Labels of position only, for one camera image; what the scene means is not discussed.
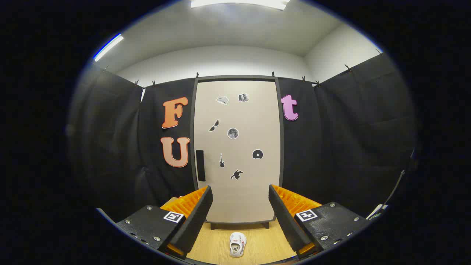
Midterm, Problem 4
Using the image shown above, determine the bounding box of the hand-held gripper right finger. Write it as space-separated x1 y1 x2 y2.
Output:
268 184 370 260

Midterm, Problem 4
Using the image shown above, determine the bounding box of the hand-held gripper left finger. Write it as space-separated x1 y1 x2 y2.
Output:
116 185 214 260

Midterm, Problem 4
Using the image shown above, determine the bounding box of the white canvas shoe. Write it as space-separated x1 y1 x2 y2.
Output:
229 232 247 258

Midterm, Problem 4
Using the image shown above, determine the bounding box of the beige shoe cabinet door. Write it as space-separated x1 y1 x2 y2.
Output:
194 80 282 224

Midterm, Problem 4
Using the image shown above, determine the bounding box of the dark grey shoe cabinet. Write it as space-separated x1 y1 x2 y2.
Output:
190 75 284 230

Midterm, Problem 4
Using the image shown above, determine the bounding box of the black backdrop cloth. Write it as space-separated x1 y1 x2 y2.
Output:
68 53 416 221

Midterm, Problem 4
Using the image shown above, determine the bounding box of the ceiling light strip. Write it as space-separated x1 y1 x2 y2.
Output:
94 34 124 62

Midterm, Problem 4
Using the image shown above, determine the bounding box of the ceiling light panel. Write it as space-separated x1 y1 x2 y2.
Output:
191 0 290 10

